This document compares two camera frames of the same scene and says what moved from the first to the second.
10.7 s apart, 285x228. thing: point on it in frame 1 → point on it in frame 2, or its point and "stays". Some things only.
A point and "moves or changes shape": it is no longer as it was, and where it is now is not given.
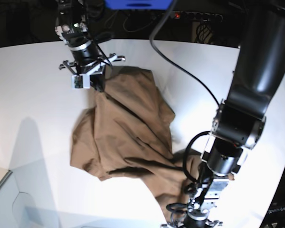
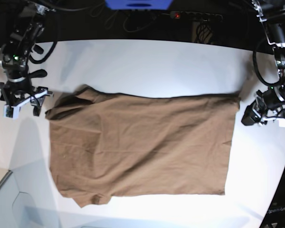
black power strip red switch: [196, 16] stays
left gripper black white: [197, 224] → [275, 104]
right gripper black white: [82, 76] → [21, 93]
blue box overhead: [139, 4] stays
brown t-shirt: [127, 130] moves or changes shape
